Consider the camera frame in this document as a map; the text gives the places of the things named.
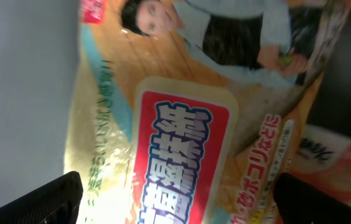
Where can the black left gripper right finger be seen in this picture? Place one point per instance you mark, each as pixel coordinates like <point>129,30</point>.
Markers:
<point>301,203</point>

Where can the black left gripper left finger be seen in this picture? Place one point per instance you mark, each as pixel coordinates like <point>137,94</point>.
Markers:
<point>57,202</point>

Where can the white snack bag red label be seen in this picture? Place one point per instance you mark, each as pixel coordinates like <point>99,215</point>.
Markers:
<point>189,111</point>

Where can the grey plastic shopping basket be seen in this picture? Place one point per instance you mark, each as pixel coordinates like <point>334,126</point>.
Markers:
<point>38,66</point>

